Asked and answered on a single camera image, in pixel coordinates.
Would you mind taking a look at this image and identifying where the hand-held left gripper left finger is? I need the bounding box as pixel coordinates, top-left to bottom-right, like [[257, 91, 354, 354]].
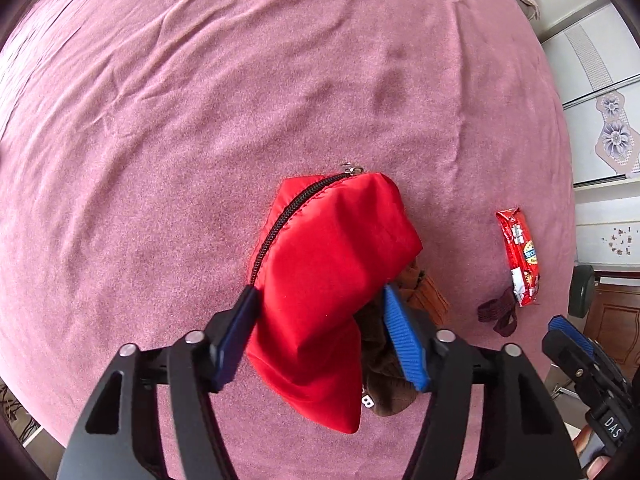
[[56, 285, 261, 480]]

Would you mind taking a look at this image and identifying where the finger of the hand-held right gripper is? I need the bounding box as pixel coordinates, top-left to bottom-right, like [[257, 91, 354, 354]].
[[541, 315, 630, 397]]

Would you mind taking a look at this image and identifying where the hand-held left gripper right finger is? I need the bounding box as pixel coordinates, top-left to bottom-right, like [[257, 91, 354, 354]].
[[382, 282, 586, 480]]

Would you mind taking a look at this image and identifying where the brown knit cloth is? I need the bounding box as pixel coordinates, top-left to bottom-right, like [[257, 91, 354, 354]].
[[357, 300, 431, 417]]

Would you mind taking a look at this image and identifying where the red zip garment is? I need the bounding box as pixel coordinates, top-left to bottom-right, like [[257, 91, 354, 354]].
[[245, 164, 425, 435]]

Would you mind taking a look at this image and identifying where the person's right hand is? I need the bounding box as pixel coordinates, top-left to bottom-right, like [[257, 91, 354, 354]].
[[572, 425, 612, 480]]

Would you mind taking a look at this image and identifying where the green round stool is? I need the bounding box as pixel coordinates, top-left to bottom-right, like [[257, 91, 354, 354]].
[[567, 265, 596, 319]]

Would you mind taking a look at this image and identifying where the brown wooden door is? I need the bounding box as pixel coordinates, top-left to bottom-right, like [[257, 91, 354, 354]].
[[585, 270, 640, 361]]

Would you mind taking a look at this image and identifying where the mustard yellow cloth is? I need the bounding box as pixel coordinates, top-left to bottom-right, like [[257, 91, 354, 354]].
[[395, 259, 450, 326]]

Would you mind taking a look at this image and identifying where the dark hair band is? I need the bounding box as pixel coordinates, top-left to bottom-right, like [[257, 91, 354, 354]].
[[476, 290, 518, 337]]

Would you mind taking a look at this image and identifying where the red snack packet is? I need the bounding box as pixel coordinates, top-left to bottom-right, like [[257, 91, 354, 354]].
[[495, 207, 543, 307]]

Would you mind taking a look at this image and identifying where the white cabinet with stickers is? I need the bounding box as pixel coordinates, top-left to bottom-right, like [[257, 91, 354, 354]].
[[574, 182, 640, 267]]

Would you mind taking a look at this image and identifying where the bed with pink sheet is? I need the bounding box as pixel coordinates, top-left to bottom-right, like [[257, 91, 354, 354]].
[[0, 0, 578, 480]]

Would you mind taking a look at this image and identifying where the white floral wardrobe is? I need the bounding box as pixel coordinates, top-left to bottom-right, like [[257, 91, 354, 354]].
[[537, 2, 640, 187]]

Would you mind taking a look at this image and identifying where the tangle of black cables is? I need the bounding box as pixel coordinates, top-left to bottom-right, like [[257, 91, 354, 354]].
[[0, 385, 41, 443]]

